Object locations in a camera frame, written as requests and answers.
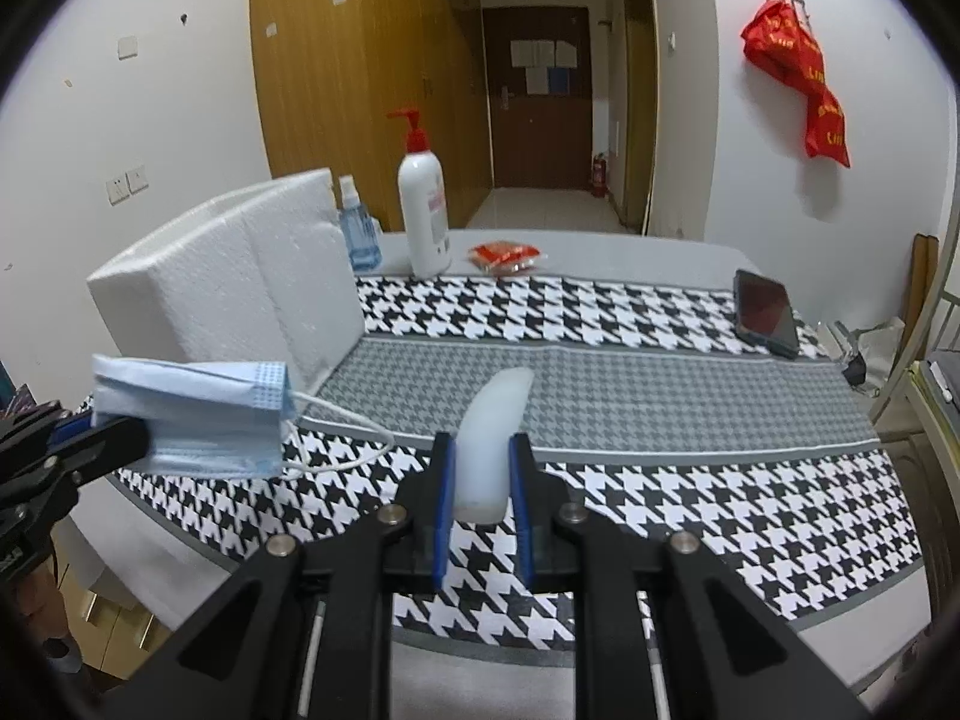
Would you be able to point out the houndstooth patterned cloth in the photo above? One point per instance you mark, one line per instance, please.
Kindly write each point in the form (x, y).
(675, 510)

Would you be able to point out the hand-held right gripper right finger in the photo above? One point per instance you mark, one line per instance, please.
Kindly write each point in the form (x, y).
(522, 517)

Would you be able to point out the white wall socket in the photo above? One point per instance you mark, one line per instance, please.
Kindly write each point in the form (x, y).
(117, 189)
(137, 180)

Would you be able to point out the red shopping bag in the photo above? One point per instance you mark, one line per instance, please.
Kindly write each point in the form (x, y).
(829, 127)
(780, 45)

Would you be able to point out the wooden drawer unit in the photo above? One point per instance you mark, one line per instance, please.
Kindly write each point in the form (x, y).
(120, 619)

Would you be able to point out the black smartphone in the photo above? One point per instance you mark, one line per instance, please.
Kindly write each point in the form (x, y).
(765, 311)

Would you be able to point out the wooden wardrobe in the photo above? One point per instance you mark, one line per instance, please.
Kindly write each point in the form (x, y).
(337, 90)

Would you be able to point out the metal bunk bed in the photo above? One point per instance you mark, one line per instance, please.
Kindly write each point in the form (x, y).
(900, 390)

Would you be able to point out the person's left hand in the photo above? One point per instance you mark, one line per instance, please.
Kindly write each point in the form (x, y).
(43, 604)

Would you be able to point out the leaning wooden boards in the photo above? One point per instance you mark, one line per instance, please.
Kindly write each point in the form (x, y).
(921, 292)

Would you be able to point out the white foam box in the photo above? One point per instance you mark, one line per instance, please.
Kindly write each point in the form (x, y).
(225, 292)

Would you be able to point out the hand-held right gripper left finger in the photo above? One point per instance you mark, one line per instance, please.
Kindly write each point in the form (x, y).
(444, 517)

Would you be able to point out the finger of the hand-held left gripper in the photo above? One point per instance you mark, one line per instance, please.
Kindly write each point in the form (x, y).
(105, 450)
(71, 429)

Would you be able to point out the blue face mask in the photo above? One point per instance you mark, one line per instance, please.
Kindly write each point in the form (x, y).
(195, 420)

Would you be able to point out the grey table cover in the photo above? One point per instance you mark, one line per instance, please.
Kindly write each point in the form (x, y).
(637, 251)

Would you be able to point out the wooden side door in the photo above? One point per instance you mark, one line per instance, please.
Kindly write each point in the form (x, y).
(641, 90)

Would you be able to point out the red fire extinguisher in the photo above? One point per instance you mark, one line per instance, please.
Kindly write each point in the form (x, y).
(598, 176)

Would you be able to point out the white plastic bag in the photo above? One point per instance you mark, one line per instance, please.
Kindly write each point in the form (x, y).
(870, 345)

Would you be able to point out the blue spray bottle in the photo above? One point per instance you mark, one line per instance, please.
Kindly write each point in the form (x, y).
(360, 236)

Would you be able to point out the white foam wrap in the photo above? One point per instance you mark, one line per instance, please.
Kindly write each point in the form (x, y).
(484, 450)

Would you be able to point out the white lotion pump bottle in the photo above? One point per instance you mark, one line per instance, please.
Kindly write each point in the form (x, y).
(424, 210)

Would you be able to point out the red snack packet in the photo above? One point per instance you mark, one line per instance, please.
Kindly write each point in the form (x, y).
(506, 256)

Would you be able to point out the blue paper notice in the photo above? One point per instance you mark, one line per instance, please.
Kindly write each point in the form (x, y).
(557, 79)

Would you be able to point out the white wall switch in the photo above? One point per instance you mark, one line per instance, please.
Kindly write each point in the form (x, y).
(128, 47)

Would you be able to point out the dark brown door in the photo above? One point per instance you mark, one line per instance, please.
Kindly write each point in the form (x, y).
(540, 135)

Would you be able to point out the white paper notice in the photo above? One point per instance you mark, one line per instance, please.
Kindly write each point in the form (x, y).
(565, 53)
(532, 53)
(536, 80)

